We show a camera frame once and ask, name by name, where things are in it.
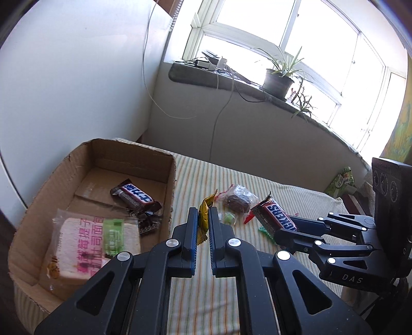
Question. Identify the white cabinet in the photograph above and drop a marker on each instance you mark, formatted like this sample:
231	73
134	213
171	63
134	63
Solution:
64	96

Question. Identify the brown chocolate bar red ends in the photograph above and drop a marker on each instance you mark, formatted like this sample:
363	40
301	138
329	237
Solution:
273	214

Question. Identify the small trailing plant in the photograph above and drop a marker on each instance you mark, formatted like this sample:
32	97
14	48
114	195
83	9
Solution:
302	103

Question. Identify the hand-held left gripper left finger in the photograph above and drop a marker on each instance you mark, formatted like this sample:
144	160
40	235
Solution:
193	244

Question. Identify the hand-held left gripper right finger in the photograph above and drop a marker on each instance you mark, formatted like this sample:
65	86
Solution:
213	244

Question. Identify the potted spider plant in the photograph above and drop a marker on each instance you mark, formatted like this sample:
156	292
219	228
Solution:
277	84

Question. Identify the teal snack packet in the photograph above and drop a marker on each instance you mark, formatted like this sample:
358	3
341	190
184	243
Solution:
265	230

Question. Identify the white power adapter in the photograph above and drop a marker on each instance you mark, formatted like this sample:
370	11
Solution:
206	63

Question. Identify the bread packet pink print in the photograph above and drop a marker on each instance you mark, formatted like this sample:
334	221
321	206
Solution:
80	244

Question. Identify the wall map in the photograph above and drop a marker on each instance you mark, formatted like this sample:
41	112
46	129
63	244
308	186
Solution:
400	135

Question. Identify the brown wooden board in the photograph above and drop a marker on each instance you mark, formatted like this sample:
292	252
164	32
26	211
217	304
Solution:
170	8

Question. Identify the clear packet brown pastry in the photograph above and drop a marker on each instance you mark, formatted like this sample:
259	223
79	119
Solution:
236	199

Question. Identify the brown chocolate bar blue print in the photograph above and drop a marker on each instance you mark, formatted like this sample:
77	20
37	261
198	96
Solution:
136	197

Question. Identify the green snack bag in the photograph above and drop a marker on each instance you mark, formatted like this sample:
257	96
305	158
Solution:
341	183

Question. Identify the dark red box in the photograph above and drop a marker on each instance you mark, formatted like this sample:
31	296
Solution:
354	203

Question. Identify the cardboard box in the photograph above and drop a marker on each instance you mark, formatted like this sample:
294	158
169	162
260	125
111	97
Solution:
96	154

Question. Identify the white framed window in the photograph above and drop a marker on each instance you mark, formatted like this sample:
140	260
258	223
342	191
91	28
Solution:
257	19

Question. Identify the green candy packet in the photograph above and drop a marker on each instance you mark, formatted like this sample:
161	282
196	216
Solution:
113	236

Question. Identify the small green wrapped candy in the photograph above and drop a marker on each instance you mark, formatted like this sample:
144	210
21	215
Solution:
229	218

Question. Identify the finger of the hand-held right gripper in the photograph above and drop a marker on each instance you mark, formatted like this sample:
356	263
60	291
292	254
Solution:
338	225
341	261

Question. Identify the yellow candy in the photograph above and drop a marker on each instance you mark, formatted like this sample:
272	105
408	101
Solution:
203	212

